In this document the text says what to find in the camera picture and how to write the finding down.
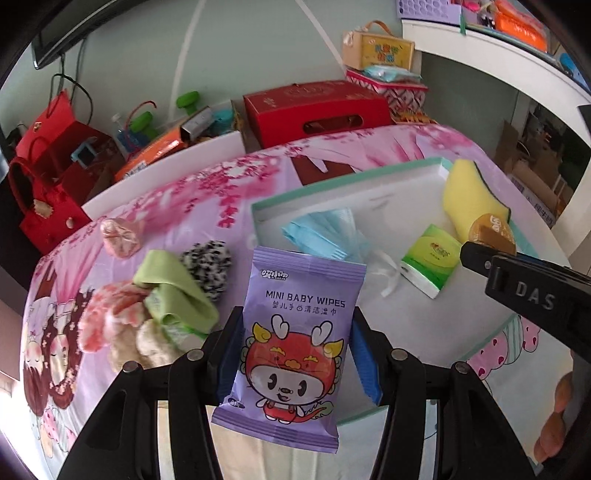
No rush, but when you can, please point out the purple baby wipes pack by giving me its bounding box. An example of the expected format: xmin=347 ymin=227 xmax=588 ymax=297
xmin=211 ymin=246 xmax=368 ymax=453

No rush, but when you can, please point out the orange packet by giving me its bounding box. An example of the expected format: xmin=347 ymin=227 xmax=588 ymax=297
xmin=494 ymin=0 xmax=552 ymax=51

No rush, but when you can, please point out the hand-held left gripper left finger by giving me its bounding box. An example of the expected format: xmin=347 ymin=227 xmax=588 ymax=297
xmin=55 ymin=305 xmax=245 ymax=480

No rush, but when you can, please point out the black wall monitor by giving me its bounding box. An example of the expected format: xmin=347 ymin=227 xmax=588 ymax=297
xmin=30 ymin=0 xmax=116 ymax=70

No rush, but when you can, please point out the light green cloth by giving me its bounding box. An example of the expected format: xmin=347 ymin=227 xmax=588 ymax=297
xmin=133 ymin=249 xmax=220 ymax=333

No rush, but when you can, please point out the light blue wipes pack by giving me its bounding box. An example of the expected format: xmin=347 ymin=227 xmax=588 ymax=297
xmin=362 ymin=65 xmax=423 ymax=86

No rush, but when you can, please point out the black and white scrunchie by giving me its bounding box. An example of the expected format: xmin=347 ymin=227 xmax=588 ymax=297
xmin=179 ymin=240 xmax=233 ymax=303

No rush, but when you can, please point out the yellow and green sponge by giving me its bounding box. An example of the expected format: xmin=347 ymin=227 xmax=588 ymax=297
xmin=442 ymin=159 xmax=512 ymax=243

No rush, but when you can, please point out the cardboard box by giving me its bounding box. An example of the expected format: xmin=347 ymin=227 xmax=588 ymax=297
xmin=496 ymin=104 xmax=591 ymax=227

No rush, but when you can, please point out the red paper bag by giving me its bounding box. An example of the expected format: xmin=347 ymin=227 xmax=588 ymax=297
xmin=16 ymin=90 xmax=77 ymax=162

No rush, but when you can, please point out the white shelf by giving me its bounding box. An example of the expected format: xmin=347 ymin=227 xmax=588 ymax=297
xmin=401 ymin=18 xmax=591 ymax=148

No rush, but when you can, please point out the pink frilly shower cap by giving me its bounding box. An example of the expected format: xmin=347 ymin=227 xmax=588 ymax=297
xmin=100 ymin=218 xmax=145 ymax=258

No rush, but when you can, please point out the dark red bag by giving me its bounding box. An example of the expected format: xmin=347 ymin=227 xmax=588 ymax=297
xmin=44 ymin=122 xmax=125 ymax=204

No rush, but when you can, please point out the blue face mask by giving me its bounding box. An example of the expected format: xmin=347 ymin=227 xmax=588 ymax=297
xmin=281 ymin=208 xmax=402 ymax=296

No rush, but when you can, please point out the white foam board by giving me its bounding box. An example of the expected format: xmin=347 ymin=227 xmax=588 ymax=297
xmin=81 ymin=130 xmax=245 ymax=220

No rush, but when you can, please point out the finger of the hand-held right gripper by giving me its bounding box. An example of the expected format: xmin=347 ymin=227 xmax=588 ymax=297
xmin=459 ymin=241 xmax=591 ymax=278

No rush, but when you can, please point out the yellow carry box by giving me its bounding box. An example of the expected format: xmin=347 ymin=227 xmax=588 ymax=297
xmin=342 ymin=21 xmax=416 ymax=72

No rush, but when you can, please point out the clear water bottle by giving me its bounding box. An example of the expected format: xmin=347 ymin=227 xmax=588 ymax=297
xmin=111 ymin=113 xmax=130 ymax=148

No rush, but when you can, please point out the red gift box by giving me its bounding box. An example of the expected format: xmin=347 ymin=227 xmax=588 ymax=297
xmin=243 ymin=80 xmax=391 ymax=148

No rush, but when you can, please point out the red felt handbag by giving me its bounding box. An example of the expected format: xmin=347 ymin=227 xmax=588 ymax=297
xmin=8 ymin=157 xmax=93 ymax=254

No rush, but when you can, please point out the silver box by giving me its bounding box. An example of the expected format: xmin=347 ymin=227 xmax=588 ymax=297
xmin=180 ymin=107 xmax=214 ymax=139

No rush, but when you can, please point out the orange box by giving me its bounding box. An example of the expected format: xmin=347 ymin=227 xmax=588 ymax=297
xmin=115 ymin=127 xmax=190 ymax=183

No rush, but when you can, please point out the beige fluffy cloth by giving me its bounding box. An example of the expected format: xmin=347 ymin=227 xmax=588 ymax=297
xmin=108 ymin=318 xmax=185 ymax=372

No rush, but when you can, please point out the red and white patterned box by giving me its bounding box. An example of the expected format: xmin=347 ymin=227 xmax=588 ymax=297
xmin=345 ymin=68 xmax=429 ymax=123

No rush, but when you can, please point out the purple perforated basket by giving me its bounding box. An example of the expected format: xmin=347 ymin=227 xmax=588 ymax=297
xmin=396 ymin=0 xmax=462 ymax=21

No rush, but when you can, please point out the round yellow pastry packet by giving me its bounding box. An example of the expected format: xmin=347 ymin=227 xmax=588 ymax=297
xmin=467 ymin=213 xmax=517 ymax=256

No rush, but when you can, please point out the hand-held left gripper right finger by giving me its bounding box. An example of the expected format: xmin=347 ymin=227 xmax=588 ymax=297
xmin=342 ymin=308 xmax=541 ymax=480

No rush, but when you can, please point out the green tissue pack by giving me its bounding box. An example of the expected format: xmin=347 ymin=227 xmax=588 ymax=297
xmin=145 ymin=286 xmax=208 ymax=349
xmin=399 ymin=224 xmax=464 ymax=300

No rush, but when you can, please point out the light blue plastic frame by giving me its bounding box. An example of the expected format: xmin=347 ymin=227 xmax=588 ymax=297
xmin=71 ymin=142 xmax=100 ymax=168

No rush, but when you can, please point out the pink fluffy cloth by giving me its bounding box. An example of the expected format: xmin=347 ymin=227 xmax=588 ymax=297
xmin=78 ymin=281 xmax=151 ymax=354

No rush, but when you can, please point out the white tray with teal rim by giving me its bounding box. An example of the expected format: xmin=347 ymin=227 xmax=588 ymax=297
xmin=249 ymin=157 xmax=550 ymax=425

